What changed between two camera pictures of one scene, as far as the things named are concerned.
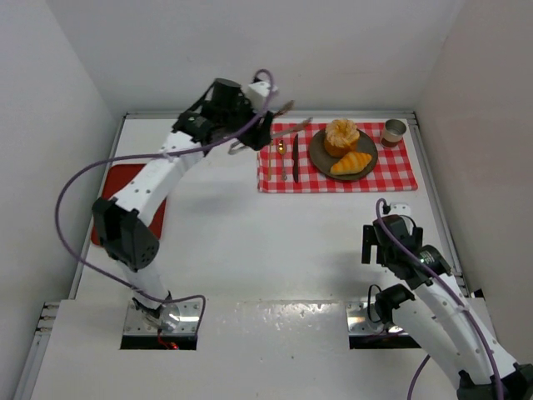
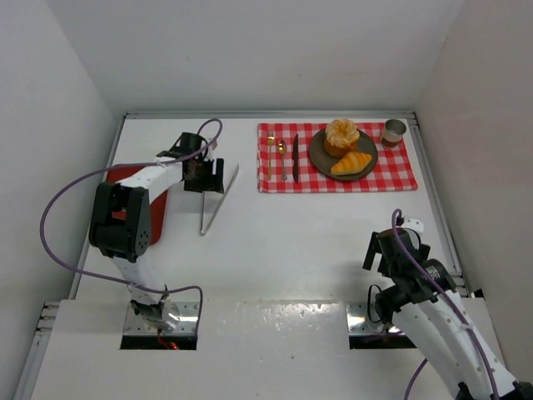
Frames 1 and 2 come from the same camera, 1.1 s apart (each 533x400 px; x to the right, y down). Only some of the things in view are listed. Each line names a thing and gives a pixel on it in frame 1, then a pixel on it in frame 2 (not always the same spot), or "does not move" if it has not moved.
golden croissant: (351, 162) does not move
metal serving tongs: (284, 107) to (202, 231)
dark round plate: (322, 159) does not move
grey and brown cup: (392, 132) does not move
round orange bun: (341, 137) does not move
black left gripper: (261, 132) to (204, 183)
